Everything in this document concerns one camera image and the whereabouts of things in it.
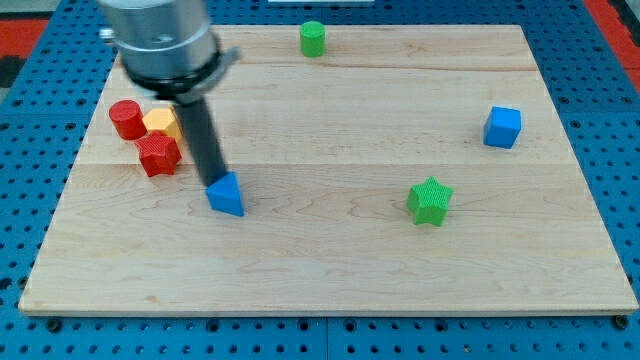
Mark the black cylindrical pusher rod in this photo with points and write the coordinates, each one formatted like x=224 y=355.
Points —
x=200 y=133

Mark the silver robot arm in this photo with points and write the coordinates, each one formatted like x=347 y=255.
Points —
x=167 y=48

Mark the yellow hexagon block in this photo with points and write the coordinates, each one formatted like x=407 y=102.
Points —
x=163 y=121

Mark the red star block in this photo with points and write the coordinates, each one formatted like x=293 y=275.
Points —
x=158 y=154

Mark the red cylinder block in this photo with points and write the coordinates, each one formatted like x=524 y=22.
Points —
x=127 y=119

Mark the blue triangle block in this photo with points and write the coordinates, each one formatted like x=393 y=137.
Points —
x=224 y=195

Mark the green cylinder block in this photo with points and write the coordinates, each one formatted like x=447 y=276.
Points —
x=312 y=35

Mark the wooden board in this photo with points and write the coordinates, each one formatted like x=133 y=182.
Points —
x=325 y=151

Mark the green star block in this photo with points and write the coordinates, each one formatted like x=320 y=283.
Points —
x=428 y=202

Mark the blue cube block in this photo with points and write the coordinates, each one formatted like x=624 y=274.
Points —
x=502 y=127

